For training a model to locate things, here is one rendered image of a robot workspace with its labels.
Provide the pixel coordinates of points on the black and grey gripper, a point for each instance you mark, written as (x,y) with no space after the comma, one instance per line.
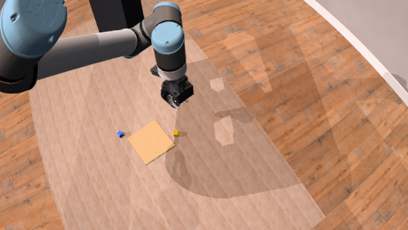
(177,91)

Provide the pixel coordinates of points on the blue die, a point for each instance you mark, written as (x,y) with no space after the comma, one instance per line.
(120,134)

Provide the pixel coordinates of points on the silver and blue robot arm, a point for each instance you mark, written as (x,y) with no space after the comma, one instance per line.
(30,44)

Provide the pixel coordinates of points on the tan mat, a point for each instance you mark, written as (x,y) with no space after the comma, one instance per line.
(150,142)

